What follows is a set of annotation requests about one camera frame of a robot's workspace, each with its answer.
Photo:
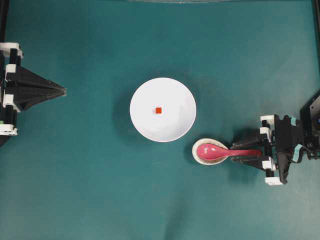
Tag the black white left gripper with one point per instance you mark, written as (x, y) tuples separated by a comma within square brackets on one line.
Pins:
[(12, 101)]

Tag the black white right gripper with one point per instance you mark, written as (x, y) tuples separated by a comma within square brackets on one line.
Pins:
[(285, 135)]

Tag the large white bowl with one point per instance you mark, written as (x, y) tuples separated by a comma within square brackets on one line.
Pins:
[(179, 109)]

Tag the small red block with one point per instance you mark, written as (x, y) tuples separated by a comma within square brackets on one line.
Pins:
[(158, 110)]

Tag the pink plastic spoon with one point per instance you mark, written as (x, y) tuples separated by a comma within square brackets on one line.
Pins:
[(210, 152)]

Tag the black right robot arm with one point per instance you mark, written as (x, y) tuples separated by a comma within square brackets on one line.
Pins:
[(310, 119)]

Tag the small beige spoon rest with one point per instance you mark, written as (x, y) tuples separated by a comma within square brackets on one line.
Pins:
[(205, 162)]

